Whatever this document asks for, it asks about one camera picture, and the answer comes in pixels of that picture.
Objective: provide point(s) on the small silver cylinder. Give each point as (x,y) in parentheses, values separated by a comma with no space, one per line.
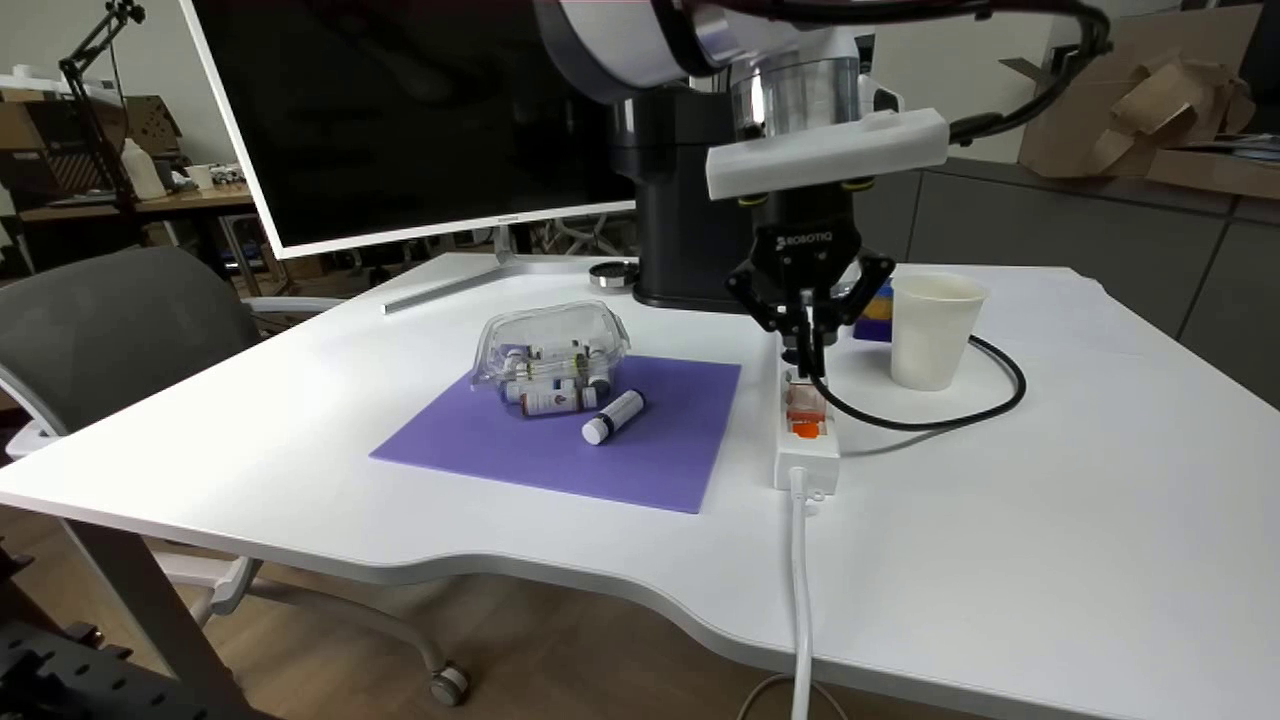
(613,417)

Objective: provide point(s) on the white paper cup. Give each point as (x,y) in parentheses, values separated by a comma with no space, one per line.
(938,332)

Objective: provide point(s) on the black metal rack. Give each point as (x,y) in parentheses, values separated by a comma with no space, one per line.
(80,666)

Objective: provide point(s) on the cluttered wooden desk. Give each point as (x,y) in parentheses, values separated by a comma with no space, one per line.
(80,187)

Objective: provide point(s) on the crumpled cardboard box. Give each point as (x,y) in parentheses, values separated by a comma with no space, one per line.
(1162,114)

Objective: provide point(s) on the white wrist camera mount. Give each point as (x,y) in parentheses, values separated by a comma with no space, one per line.
(826,154)

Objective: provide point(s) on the round silver dish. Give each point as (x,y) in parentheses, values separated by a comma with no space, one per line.
(613,276)

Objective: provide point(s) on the white power strip orange switch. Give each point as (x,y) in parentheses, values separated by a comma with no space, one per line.
(811,460)

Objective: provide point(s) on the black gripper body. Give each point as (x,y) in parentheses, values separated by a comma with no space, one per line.
(815,235)

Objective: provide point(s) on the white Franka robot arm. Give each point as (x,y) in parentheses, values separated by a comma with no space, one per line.
(666,43)

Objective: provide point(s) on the purple mat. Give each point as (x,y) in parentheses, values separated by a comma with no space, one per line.
(642,452)

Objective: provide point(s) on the white tube in container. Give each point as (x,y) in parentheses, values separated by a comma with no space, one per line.
(583,366)
(518,360)

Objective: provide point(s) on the white tube dark cap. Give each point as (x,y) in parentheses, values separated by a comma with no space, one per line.
(544,392)

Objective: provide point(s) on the grey office chair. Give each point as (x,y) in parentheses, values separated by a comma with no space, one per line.
(121,332)

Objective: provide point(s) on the white framed monitor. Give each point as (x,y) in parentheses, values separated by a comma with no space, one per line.
(401,104)

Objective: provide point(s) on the grey low cabinet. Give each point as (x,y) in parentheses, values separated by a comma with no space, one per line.
(1066,255)

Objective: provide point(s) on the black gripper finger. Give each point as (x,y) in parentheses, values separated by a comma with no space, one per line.
(821,324)
(803,324)

